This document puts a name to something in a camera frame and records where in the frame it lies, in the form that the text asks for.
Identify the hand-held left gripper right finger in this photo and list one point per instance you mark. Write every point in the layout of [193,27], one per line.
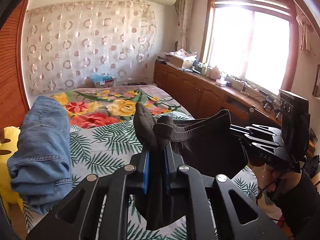
[168,172]

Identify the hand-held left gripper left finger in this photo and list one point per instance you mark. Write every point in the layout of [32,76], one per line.
[146,172]

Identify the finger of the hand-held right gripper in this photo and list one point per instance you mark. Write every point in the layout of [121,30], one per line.
[267,147]
[265,132]

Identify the black pants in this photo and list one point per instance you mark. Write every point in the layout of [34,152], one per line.
[212,145]

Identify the person's right forearm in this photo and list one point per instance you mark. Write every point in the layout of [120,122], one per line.
[302,210]

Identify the person's right hand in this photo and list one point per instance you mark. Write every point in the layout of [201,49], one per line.
[277,180]

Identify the white power strip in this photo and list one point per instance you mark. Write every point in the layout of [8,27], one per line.
[243,86]

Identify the leaf print bedsheet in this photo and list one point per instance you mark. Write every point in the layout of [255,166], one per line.
[100,150]

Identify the white tissue box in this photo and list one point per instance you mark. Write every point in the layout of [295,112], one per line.
[221,83]

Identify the floral blanket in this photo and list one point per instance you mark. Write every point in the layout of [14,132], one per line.
[112,105]

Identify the pale pink bottle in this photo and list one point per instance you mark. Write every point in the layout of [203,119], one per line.
[216,72]

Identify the wooden cabinet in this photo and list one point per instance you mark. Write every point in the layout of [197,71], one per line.
[190,90]

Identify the tied beige curtain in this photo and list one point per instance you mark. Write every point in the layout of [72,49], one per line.
[305,35]

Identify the wooden framed window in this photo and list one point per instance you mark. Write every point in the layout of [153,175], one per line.
[237,42]

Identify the small cardboard box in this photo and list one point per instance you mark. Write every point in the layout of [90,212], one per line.
[107,83]

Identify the blue plastic bag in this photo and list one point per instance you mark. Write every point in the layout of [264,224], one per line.
[100,78]

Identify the blue denim jeans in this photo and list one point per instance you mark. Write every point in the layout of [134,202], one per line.
[42,142]

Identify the white red patterned bag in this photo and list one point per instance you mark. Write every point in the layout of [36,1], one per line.
[183,53]

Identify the white lace curtain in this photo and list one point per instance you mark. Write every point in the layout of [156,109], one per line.
[185,17]

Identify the circle patterned sheer curtain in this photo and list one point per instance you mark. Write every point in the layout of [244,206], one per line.
[87,42]

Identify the wooden slatted wardrobe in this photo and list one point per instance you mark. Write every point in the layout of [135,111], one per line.
[12,67]

